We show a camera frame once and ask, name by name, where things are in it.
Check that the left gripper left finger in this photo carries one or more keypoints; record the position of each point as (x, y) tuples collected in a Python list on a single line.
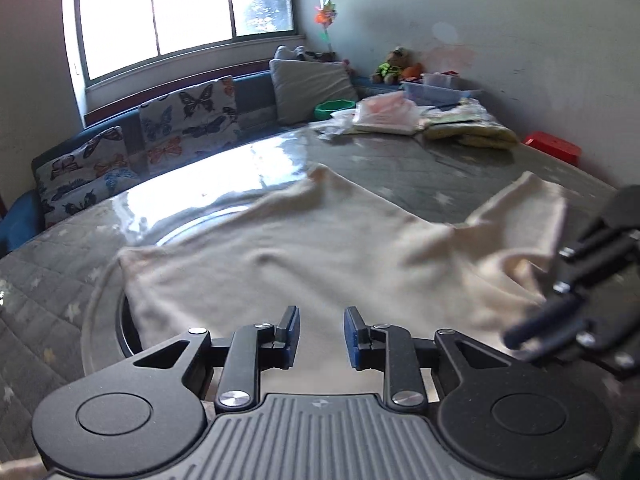
[(254, 349)]

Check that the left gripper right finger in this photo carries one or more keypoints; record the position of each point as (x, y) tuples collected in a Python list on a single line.
[(389, 349)]

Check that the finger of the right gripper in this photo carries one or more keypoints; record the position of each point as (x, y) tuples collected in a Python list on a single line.
[(554, 313), (547, 343)]

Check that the cream knit garment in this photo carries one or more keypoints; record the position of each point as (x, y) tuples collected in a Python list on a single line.
[(325, 244)]

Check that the black round induction cooktop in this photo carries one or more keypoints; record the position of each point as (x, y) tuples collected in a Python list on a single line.
[(127, 334)]

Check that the red plastic stool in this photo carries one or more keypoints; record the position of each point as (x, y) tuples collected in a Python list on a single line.
[(554, 147)]

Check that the grey quilted star table cover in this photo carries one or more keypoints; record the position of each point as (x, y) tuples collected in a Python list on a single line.
[(60, 291)]

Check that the yellow folded garment in bag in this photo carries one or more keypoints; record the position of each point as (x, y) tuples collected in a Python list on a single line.
[(468, 123)]

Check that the right butterfly cushion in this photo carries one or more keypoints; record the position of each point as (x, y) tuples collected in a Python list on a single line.
[(189, 124)]

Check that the butterfly cushion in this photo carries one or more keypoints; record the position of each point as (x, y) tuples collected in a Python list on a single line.
[(97, 170), (189, 124)]

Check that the pink garment in bag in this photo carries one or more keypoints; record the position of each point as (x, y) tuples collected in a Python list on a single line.
[(388, 113)]

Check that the left butterfly cushion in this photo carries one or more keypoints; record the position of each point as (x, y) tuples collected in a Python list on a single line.
[(97, 170)]

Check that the green bowl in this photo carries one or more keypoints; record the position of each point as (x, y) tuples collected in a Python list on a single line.
[(325, 110)]

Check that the clear plastic storage box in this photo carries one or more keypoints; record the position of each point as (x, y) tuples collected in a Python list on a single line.
[(440, 90)]

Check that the grey pillow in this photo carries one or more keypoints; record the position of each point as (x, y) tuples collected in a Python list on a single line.
[(299, 86)]

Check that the blue sofa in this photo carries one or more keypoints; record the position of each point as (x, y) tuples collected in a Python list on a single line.
[(256, 103)]

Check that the teddy bear toy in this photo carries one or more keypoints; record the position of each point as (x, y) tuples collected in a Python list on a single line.
[(397, 68)]

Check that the colourful pinwheel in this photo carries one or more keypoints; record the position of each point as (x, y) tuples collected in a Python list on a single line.
[(325, 16)]

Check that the window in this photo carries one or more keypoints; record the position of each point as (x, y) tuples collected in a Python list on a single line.
[(116, 35)]

